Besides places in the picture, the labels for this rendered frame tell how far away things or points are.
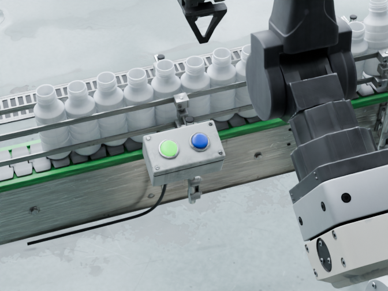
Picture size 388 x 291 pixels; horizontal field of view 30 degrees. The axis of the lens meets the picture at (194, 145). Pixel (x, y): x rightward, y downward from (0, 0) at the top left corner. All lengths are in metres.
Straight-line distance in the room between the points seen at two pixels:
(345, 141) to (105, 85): 0.75
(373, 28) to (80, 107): 0.63
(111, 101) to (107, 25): 2.17
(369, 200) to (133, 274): 1.87
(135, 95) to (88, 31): 2.14
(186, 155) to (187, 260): 1.24
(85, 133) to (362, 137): 0.80
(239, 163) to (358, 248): 0.94
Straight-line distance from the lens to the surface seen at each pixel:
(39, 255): 2.63
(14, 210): 1.54
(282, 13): 0.76
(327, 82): 0.77
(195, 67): 1.43
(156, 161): 1.33
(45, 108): 1.42
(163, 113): 1.48
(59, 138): 1.46
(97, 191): 1.55
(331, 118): 0.75
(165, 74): 1.43
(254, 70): 0.80
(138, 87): 1.42
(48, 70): 3.35
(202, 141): 1.34
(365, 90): 1.66
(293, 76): 0.77
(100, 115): 1.42
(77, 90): 1.44
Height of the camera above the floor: 2.06
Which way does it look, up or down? 45 degrees down
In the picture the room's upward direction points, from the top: 1 degrees counter-clockwise
